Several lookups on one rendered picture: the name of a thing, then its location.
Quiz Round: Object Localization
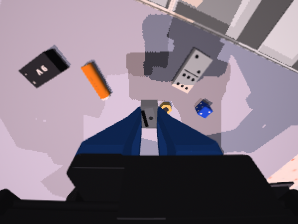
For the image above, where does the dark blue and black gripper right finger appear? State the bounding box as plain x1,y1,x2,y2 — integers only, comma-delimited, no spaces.
157,106,224,155

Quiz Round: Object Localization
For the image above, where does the grey rack of labelled bins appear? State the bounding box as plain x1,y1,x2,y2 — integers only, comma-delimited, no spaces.
135,0,298,73

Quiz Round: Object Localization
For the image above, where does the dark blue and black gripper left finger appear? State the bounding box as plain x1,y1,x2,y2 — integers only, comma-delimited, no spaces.
74,107,142,157

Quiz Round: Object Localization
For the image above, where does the black 9v battery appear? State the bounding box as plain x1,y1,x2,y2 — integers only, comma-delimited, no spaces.
19,48,68,88

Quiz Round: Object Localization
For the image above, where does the white domino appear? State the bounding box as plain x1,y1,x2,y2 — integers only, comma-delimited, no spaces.
171,48,213,93

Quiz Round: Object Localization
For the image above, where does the brass hex nut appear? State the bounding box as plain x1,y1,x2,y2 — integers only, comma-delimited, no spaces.
160,102,172,114

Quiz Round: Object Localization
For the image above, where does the orange cylinder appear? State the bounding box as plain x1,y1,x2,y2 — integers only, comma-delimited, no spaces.
81,63,111,100

